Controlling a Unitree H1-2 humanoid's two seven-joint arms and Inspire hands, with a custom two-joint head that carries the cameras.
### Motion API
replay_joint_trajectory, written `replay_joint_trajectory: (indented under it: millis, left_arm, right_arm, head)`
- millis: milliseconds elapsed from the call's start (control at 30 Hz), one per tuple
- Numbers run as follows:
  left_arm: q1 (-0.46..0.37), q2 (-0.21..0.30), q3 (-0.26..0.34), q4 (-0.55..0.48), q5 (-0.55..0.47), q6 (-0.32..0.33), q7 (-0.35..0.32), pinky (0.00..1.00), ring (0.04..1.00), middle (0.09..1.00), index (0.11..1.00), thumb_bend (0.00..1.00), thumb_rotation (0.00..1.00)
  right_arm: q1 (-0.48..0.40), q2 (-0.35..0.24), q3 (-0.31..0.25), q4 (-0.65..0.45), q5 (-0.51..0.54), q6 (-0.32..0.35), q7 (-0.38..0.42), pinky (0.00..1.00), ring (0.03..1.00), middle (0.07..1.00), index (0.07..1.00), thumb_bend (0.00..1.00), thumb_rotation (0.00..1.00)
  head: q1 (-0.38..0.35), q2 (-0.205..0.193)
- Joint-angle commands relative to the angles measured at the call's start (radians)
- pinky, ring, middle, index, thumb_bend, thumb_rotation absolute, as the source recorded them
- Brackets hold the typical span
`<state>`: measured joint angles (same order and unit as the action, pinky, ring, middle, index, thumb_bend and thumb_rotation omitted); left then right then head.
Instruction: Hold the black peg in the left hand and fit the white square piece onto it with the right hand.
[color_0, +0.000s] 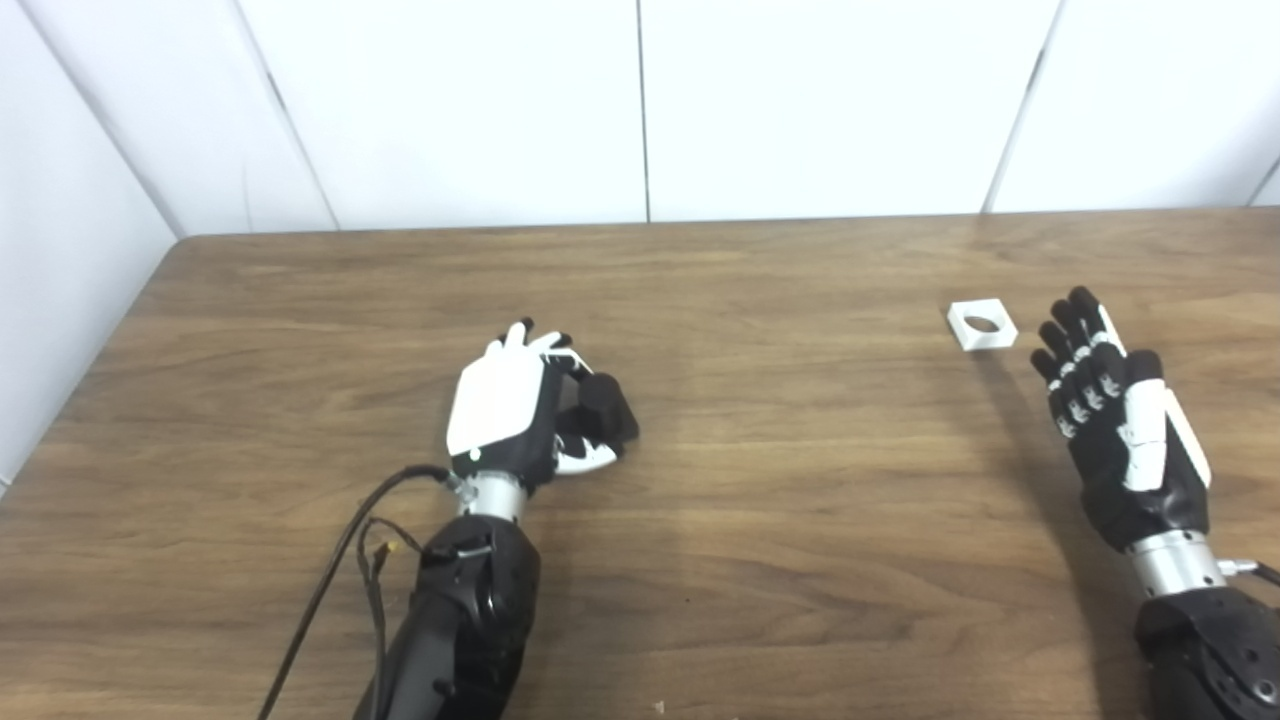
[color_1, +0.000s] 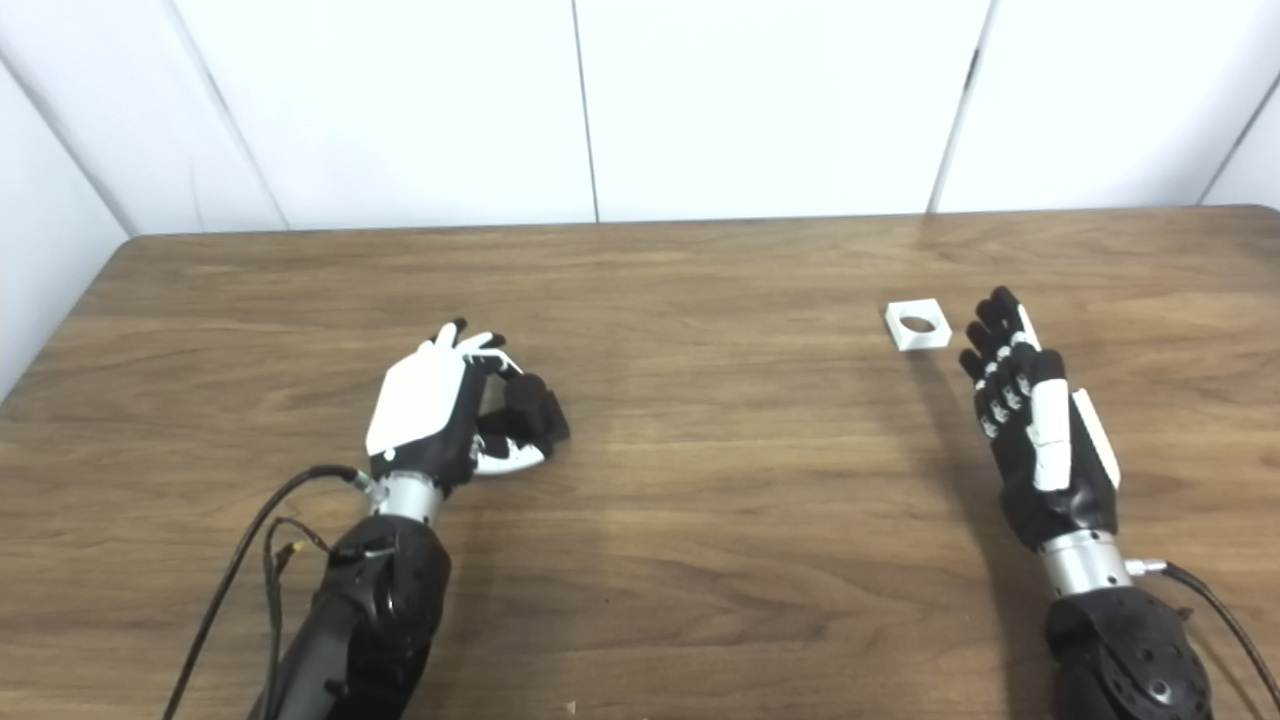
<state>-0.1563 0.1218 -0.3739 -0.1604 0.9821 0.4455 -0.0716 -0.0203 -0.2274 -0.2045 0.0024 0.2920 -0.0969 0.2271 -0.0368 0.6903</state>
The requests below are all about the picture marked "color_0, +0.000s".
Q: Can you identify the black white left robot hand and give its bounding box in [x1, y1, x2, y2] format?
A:
[446, 319, 621, 491]

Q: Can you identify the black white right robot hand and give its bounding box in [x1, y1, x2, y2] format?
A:
[1031, 287, 1212, 552]

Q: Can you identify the black peg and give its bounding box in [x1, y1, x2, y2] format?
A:
[555, 372, 641, 461]

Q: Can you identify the white square piece with hole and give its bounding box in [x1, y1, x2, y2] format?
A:
[947, 298, 1019, 352]

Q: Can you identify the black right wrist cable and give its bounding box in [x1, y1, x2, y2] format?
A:
[1218, 558, 1280, 591]

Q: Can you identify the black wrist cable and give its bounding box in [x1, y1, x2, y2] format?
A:
[258, 465, 466, 720]
[1218, 558, 1280, 591]

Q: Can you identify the thin left wire yellow connector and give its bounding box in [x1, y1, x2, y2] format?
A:
[356, 516, 427, 720]

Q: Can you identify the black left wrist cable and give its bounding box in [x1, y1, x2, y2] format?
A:
[258, 465, 466, 720]

